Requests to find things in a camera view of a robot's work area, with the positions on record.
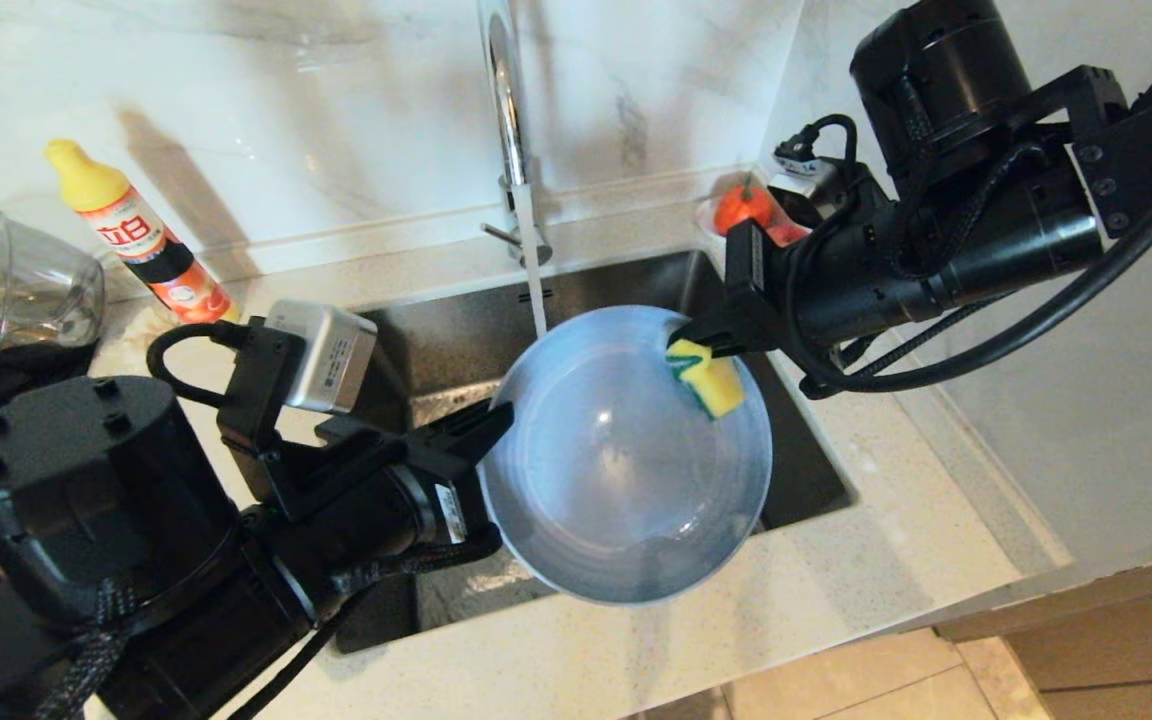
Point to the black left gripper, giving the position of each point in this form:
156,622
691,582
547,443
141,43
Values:
356,500

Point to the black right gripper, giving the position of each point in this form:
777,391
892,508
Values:
906,260

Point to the yellow green sponge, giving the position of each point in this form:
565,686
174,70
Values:
706,375

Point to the grey plate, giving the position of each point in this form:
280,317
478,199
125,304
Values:
626,460

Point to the orange dish soap bottle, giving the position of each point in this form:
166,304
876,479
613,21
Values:
136,240

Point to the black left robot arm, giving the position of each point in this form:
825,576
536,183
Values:
66,530

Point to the stainless steel sink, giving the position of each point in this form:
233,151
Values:
436,340

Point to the small white dish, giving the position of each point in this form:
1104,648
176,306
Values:
706,221

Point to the red toy apple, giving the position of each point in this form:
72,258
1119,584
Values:
786,234

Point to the orange toy pumpkin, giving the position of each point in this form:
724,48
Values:
741,205

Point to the chrome faucet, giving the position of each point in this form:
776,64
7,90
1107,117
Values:
508,110

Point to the clear glass jug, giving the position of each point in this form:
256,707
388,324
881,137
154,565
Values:
31,280

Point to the wooden cabinet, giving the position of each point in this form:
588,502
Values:
1106,650

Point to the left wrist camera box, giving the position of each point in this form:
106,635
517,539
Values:
326,355

